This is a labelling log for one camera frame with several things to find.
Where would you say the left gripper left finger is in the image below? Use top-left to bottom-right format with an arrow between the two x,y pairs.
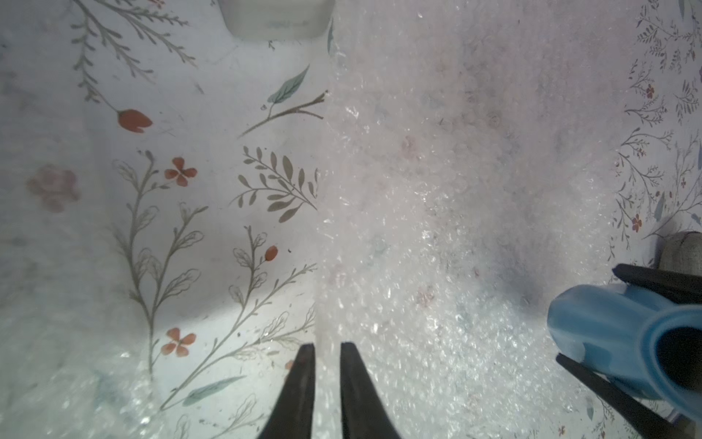
258,344 -> 316,439

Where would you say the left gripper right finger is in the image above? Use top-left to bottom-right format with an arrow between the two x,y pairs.
340,342 -> 400,439

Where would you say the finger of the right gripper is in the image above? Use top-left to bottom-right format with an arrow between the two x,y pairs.
556,353 -> 691,439
612,263 -> 702,305

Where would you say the blue ribbed vase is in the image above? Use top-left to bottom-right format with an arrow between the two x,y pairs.
547,285 -> 701,422

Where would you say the bubble wrap sheet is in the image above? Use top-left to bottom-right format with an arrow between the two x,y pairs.
314,1 -> 639,438
1,29 -> 166,438

